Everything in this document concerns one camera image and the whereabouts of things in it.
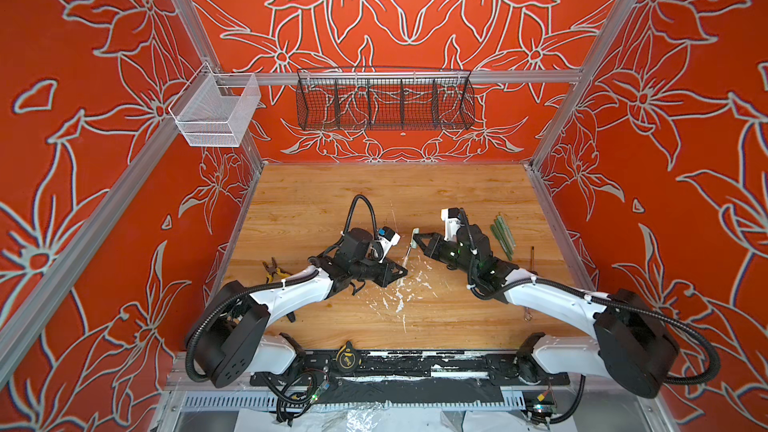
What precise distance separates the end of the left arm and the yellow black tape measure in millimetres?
193

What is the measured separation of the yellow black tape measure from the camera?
0.73 meters

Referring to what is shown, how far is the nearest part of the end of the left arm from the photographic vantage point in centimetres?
65
